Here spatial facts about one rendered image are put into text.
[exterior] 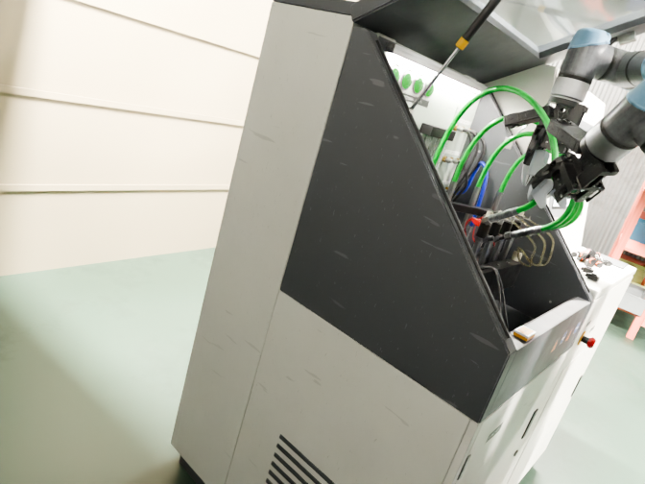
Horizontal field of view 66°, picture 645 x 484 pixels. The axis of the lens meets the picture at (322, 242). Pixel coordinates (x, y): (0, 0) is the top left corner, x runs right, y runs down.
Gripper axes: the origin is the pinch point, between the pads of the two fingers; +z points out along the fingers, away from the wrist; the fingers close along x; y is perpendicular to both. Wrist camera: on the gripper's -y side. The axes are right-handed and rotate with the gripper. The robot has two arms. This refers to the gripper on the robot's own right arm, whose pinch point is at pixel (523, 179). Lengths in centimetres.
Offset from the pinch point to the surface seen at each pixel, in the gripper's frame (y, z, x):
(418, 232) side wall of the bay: -4.5, 14.7, -34.5
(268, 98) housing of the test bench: -58, -1, -35
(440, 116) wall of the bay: -32.8, -8.6, 9.9
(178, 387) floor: -96, 123, -9
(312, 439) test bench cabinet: -13, 74, -34
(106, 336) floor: -141, 123, -18
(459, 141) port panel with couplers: -32.4, -3.0, 26.8
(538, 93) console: -17.0, -23.3, 35.4
